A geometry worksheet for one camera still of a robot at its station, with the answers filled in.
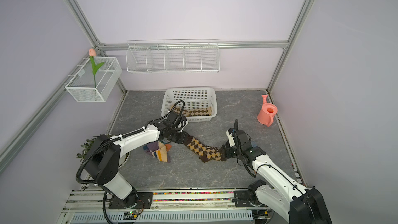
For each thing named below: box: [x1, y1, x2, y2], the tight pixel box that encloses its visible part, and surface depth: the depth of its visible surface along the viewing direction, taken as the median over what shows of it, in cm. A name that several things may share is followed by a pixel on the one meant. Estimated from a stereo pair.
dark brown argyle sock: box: [182, 132, 227, 163], surface depth 89 cm
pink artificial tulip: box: [88, 48, 105, 88], surface depth 86 cm
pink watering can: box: [257, 94, 278, 128], surface depth 96 cm
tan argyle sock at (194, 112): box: [172, 106, 213, 117], surface depth 107 cm
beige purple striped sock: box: [143, 140, 168, 163], surface depth 86 cm
